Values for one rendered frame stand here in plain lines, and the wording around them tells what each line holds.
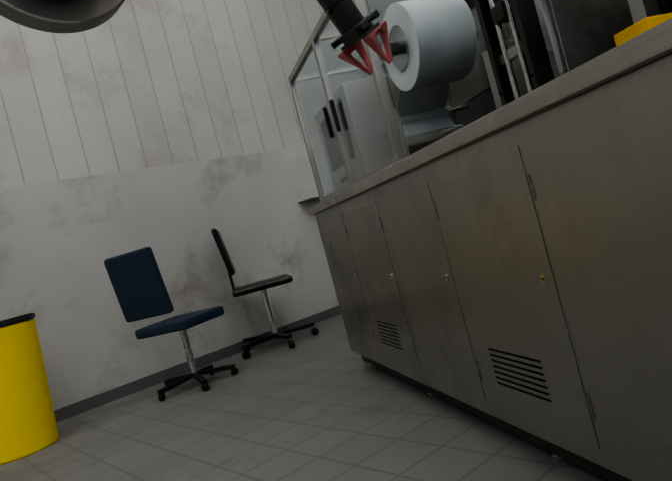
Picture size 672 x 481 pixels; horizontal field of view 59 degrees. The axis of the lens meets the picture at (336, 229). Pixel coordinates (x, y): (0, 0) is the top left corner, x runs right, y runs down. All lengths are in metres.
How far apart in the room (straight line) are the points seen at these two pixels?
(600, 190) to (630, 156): 0.10
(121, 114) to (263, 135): 1.26
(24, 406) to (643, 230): 3.26
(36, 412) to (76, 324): 0.91
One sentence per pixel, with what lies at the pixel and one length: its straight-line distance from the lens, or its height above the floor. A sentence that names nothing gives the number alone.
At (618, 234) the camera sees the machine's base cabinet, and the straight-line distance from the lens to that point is 1.15.
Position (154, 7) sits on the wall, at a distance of 5.39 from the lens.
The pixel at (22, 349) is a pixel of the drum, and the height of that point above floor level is 0.56.
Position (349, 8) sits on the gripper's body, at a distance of 1.23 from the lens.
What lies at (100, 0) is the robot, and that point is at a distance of 0.77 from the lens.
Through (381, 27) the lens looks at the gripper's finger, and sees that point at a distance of 1.24.
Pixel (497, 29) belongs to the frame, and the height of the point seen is 1.12.
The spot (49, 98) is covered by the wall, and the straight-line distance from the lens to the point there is 4.79.
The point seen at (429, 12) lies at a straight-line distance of 2.24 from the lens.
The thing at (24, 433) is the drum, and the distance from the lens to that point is 3.76.
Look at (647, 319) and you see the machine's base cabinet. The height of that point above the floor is 0.45.
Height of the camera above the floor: 0.73
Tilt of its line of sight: level
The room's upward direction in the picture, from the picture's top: 15 degrees counter-clockwise
